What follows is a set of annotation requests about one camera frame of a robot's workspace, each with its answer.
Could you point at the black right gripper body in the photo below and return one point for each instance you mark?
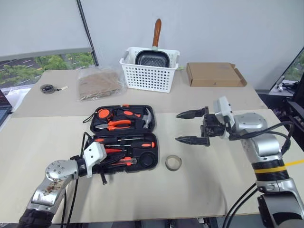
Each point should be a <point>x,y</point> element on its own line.
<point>212,127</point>

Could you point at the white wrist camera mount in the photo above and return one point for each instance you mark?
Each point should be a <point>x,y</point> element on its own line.
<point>224,107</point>
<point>93,152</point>

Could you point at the clear bag of brown sticks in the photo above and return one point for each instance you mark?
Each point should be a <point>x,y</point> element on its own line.
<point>99,85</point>

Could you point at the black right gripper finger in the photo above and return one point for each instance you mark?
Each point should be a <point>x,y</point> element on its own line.
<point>194,140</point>
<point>192,113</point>

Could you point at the grey tape roll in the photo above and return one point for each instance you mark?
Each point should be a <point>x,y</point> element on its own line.
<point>167,164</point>

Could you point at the orange black utility knife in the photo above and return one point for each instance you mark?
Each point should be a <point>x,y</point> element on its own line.
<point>126,162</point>

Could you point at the black office desk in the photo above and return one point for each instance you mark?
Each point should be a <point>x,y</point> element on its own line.
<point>294,104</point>

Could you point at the flat brown cardboard box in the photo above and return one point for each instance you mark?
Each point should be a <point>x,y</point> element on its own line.
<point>211,74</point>

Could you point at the black tool case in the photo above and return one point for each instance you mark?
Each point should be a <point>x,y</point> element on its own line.
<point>147,133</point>

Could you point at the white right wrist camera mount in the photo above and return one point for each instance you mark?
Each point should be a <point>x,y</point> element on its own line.
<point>224,107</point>

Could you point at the beige table cover sheet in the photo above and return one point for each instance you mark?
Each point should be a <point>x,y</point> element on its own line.
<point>166,102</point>
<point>142,194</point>

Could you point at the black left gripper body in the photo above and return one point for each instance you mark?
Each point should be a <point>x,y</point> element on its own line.
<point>104,169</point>

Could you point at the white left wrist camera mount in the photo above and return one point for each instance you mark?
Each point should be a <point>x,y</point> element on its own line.
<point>93,152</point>

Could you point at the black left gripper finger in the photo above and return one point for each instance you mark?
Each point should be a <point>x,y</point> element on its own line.
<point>111,167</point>
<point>116,157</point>

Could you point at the black diagonal window pole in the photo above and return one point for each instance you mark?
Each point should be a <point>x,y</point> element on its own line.
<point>87,33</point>

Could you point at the white perforated plastic basket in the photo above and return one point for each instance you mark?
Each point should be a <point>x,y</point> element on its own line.
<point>147,78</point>

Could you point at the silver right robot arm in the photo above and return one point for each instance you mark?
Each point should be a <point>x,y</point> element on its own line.
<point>266,145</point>

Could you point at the small red precision screwdriver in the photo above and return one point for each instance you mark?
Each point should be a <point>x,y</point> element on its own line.
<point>115,150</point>

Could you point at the orange black tape measure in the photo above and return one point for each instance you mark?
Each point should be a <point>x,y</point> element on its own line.
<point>104,113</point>

